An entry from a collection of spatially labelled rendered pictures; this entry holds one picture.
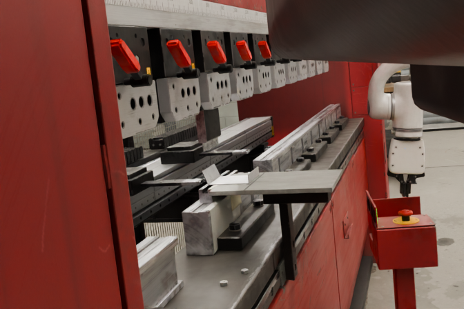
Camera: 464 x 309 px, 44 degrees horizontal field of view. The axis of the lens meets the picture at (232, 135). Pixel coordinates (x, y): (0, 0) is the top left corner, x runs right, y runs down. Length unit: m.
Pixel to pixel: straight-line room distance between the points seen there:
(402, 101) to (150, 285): 0.99
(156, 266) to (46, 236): 0.65
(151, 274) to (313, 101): 2.57
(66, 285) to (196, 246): 0.88
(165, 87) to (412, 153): 0.92
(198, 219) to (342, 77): 2.30
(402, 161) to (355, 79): 1.70
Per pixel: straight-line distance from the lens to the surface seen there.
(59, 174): 0.36
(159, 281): 1.00
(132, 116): 0.88
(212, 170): 1.36
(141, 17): 0.96
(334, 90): 3.41
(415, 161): 1.75
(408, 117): 1.71
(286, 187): 1.21
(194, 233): 1.23
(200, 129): 1.27
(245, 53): 1.38
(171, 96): 1.02
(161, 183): 1.37
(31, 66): 0.35
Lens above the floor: 1.27
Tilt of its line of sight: 7 degrees down
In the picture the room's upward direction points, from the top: 6 degrees counter-clockwise
